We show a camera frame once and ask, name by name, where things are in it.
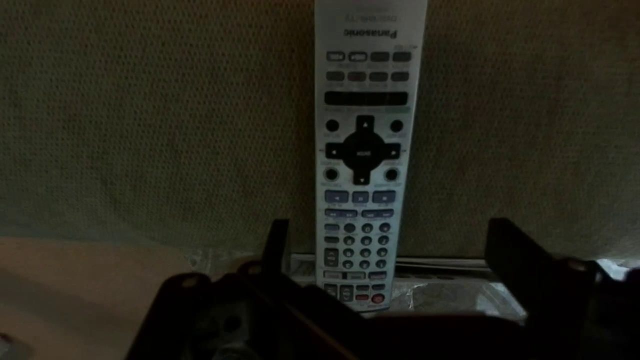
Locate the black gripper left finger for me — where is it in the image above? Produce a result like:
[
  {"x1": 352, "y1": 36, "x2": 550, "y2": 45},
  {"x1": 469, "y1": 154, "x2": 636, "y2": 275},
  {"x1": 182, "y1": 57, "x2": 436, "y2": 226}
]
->
[{"x1": 262, "y1": 218, "x2": 289, "y2": 275}]

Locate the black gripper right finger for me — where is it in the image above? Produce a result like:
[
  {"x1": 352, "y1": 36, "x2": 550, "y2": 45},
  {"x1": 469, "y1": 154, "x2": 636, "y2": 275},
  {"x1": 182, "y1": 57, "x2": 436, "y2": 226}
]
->
[{"x1": 483, "y1": 218, "x2": 587, "y2": 328}]

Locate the grey remote control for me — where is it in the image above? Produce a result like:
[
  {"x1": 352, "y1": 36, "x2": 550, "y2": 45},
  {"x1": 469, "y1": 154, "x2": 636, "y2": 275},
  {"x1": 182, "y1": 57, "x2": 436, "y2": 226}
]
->
[{"x1": 313, "y1": 0, "x2": 428, "y2": 312}]

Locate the grey fabric sofa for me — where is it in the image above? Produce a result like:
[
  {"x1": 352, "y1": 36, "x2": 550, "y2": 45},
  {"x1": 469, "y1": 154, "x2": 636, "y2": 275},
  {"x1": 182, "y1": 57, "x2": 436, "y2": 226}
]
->
[{"x1": 0, "y1": 0, "x2": 640, "y2": 259}]

